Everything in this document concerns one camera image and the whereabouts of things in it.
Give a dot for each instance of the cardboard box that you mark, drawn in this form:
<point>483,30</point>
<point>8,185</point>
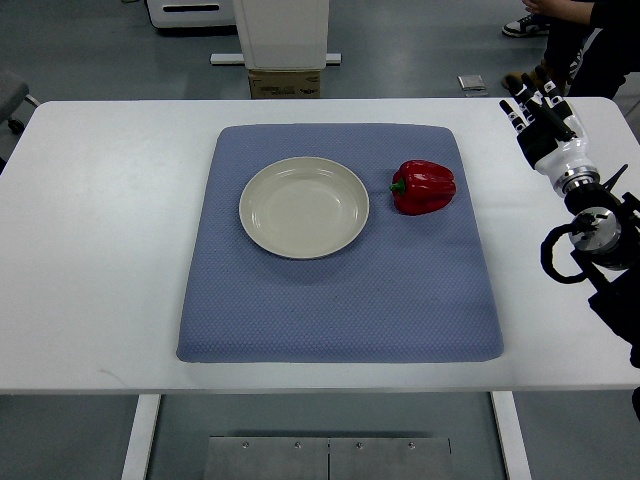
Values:
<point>298,84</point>

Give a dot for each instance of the red bell pepper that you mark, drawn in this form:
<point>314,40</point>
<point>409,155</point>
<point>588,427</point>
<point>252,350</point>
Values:
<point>421,186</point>

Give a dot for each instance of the cream round plate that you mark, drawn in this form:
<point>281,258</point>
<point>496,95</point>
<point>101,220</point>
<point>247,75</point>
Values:
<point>304,208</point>

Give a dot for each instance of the black white sneaker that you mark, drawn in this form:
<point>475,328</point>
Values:
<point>526,27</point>

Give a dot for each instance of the tan work boot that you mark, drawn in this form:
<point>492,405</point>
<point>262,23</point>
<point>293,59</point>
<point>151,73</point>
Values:
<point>537,77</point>

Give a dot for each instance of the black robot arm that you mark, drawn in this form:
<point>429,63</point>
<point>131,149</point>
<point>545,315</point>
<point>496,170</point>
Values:
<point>605,238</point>

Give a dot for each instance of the metal floor plate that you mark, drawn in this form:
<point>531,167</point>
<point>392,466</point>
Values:
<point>328,458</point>

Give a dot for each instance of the blue quilted mat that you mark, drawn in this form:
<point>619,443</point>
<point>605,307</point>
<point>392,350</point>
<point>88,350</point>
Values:
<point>409,289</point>

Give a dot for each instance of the left white table leg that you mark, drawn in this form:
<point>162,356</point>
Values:
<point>141,437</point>

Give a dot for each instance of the seated person in black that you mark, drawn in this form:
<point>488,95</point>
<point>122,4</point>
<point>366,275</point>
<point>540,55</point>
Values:
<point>593,45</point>

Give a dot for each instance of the white machine base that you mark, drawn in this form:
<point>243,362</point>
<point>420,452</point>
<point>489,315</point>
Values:
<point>173,15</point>

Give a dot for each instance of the white pedestal stand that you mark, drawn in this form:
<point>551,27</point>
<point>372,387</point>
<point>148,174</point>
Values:
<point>281,35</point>

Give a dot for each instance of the right white table leg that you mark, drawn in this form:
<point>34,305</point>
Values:
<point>515,460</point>

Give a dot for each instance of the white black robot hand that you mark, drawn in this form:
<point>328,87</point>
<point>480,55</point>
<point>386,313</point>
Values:
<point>549,133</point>

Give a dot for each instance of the white table leg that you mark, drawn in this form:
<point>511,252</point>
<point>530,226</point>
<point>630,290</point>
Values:
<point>515,460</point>
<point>141,437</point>

